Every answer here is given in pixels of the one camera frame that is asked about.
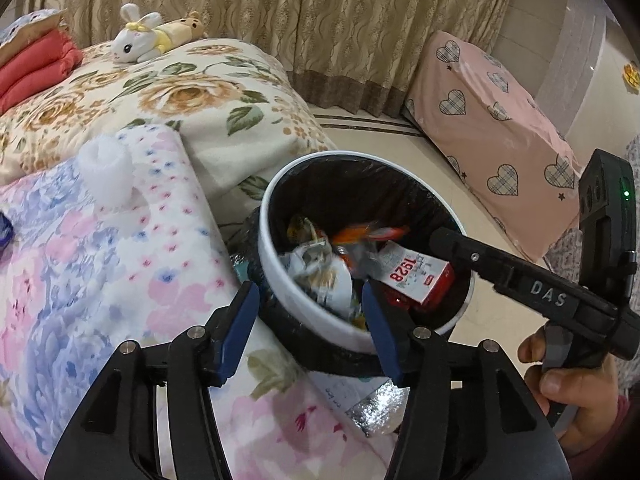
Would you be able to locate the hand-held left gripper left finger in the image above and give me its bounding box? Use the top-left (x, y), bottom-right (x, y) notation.
top-left (44, 281), bottom-right (261, 480)

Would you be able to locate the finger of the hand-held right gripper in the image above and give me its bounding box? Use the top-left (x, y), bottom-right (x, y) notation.
top-left (429, 226), bottom-right (619, 349)

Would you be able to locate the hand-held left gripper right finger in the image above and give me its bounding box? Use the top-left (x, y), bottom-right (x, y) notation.
top-left (361, 280), bottom-right (573, 480)

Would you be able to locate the white bin with black bag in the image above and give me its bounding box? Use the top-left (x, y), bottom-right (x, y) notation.
top-left (231, 150), bottom-right (476, 379)

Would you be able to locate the red and white packet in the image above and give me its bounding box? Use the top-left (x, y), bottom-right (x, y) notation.
top-left (379, 240), bottom-right (456, 309)

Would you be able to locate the orange red wrapper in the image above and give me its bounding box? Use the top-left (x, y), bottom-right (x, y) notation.
top-left (331, 224), bottom-right (412, 249)

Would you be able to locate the person's right hand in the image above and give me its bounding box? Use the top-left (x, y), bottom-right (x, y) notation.
top-left (517, 329), bottom-right (621, 454)

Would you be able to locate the white paper sheet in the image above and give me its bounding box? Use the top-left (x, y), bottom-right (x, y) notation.
top-left (309, 371), bottom-right (382, 412)

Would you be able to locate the clear plastic wrapper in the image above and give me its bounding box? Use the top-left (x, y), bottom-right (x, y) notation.
top-left (344, 240), bottom-right (387, 277)

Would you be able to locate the silver foil packet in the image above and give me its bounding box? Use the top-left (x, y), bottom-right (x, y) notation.
top-left (345, 379), bottom-right (406, 437)

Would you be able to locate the crumpled white grey wrapper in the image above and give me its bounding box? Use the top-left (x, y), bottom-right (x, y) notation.
top-left (277, 241), bottom-right (362, 319)

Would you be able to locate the yellow brown wrapper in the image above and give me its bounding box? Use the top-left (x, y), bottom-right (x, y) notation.
top-left (287, 214), bottom-right (327, 247)

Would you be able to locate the pink heart print cover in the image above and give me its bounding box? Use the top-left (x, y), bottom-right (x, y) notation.
top-left (402, 30), bottom-right (586, 262)

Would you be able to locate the pastel floral blanket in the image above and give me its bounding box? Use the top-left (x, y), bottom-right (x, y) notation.
top-left (0, 125), bottom-right (402, 480)

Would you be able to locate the white plastic cup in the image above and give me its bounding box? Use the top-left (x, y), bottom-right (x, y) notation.
top-left (79, 134), bottom-right (139, 209)

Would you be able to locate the cream rose print blanket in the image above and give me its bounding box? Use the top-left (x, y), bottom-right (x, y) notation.
top-left (0, 37), bottom-right (339, 242)

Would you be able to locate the yellow bear plush toy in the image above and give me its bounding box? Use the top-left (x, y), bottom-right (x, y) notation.
top-left (155, 11), bottom-right (210, 54)

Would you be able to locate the white rabbit plush toy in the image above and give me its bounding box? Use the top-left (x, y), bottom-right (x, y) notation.
top-left (111, 4), bottom-right (169, 64)

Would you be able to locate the beige patterned curtain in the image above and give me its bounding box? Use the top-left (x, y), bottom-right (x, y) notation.
top-left (30, 0), bottom-right (519, 121)

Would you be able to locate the red folded blanket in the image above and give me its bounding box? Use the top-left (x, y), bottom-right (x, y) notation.
top-left (0, 30), bottom-right (84, 116)

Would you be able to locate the blue print folded quilt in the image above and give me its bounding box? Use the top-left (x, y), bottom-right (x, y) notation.
top-left (0, 9), bottom-right (69, 61)

